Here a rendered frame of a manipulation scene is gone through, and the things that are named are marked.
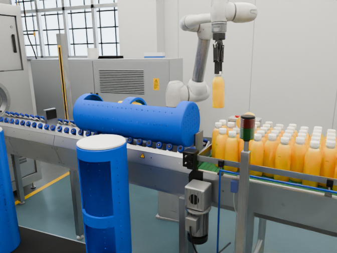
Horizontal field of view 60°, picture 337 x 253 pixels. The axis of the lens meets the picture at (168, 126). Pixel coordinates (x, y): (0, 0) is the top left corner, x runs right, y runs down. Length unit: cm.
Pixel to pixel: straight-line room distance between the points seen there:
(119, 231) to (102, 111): 77
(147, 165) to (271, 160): 77
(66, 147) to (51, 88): 227
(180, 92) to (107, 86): 163
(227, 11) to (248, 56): 281
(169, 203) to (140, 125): 113
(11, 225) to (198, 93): 176
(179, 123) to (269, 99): 304
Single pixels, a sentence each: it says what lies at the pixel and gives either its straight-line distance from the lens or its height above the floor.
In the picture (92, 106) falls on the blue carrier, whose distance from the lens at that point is 209.
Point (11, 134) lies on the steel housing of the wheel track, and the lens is 287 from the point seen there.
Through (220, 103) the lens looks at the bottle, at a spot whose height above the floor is 123.
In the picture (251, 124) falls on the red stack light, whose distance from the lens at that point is 128.
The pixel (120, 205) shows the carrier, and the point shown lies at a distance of 177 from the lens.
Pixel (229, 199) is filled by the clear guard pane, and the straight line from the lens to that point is 156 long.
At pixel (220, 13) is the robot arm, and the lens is 178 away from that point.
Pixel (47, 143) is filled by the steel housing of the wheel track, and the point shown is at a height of 84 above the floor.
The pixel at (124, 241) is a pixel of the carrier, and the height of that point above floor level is 43.
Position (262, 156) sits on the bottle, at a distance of 156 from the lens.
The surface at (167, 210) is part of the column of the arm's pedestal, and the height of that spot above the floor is 11.
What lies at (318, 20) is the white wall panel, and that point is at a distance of 457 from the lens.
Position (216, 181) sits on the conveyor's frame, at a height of 86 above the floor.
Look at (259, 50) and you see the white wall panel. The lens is 456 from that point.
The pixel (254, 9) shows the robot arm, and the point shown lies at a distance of 189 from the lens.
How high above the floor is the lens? 153
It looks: 14 degrees down
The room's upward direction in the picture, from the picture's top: 1 degrees counter-clockwise
